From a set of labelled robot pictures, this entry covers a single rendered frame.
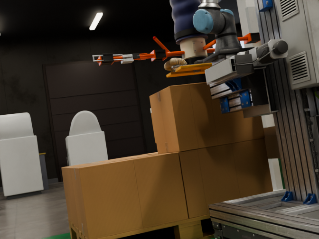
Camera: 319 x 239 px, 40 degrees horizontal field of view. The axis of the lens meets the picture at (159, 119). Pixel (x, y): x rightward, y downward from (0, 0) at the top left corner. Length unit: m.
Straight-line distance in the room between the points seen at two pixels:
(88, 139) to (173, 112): 5.70
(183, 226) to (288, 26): 1.28
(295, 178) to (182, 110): 0.79
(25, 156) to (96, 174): 6.21
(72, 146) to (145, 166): 5.72
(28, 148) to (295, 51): 7.08
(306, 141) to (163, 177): 0.88
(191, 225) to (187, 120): 0.63
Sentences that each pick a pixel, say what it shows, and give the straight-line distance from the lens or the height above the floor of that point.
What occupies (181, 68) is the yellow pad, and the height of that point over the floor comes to 1.05.
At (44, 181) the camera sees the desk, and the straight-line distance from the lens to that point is 9.72.
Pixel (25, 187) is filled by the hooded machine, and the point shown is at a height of 0.17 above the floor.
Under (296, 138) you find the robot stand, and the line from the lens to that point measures 2.19.
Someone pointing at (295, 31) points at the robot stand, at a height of 1.01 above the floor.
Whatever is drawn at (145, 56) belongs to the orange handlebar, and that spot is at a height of 1.17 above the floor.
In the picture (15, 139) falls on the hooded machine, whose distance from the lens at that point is 8.63.
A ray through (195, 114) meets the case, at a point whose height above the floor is 0.76.
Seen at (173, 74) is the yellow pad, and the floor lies 1.05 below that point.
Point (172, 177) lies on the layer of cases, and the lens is 2.58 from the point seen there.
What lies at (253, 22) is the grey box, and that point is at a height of 1.61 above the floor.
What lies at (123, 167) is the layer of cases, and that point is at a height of 0.51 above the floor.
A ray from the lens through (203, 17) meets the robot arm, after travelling 2.27.
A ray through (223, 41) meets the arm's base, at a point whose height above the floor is 1.09.
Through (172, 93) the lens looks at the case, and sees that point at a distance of 2.60.
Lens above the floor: 0.61
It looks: 3 degrees up
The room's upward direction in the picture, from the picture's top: 9 degrees counter-clockwise
